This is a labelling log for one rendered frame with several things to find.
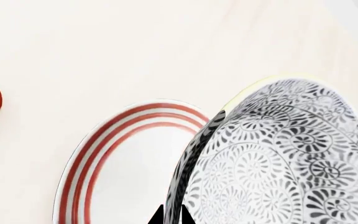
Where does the white plate with red rings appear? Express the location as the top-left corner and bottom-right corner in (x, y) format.
(52, 101), (211, 224)

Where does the black floral patterned bowl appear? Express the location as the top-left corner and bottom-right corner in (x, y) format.
(163, 75), (358, 224)

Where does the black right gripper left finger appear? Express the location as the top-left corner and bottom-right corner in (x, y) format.
(147, 203), (165, 224)

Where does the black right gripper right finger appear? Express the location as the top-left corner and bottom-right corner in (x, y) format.
(181, 203), (196, 224)

